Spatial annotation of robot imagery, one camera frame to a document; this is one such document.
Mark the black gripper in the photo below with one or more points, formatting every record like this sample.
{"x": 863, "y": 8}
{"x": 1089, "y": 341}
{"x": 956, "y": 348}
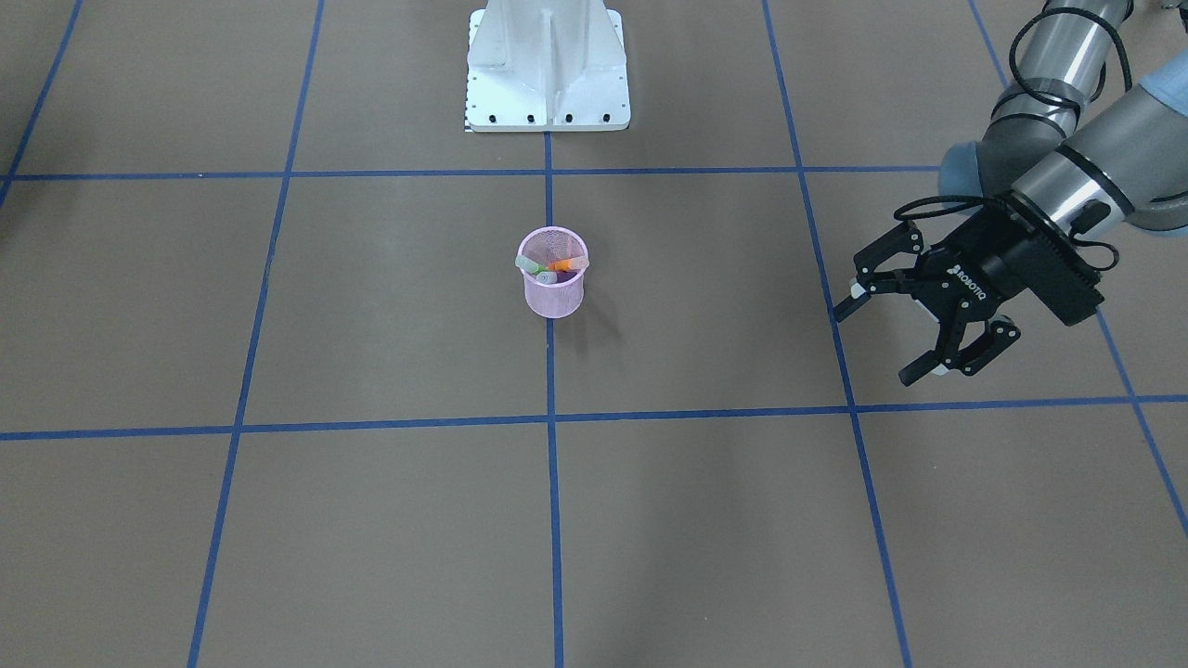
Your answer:
{"x": 976, "y": 276}

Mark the orange highlighter pen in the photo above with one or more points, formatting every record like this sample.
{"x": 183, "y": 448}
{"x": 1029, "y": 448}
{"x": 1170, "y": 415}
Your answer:
{"x": 572, "y": 265}

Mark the green highlighter pen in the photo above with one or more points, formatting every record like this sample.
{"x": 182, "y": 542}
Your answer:
{"x": 536, "y": 271}

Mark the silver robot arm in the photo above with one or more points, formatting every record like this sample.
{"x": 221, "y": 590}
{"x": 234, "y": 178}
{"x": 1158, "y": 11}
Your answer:
{"x": 1075, "y": 146}

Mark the pink plastic pen holder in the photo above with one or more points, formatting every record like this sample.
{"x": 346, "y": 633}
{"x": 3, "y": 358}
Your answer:
{"x": 553, "y": 261}

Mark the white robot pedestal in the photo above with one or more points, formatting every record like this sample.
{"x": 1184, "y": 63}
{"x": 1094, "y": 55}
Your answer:
{"x": 546, "y": 67}

